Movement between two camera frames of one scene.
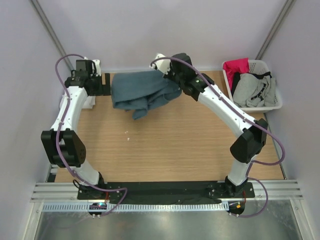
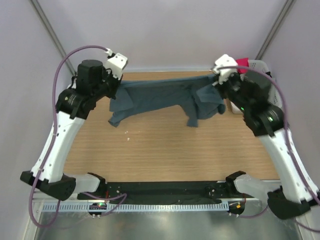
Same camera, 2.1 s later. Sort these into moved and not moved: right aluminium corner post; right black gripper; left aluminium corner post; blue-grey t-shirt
Moved: blue-grey t-shirt; right black gripper
Not moved: right aluminium corner post; left aluminium corner post
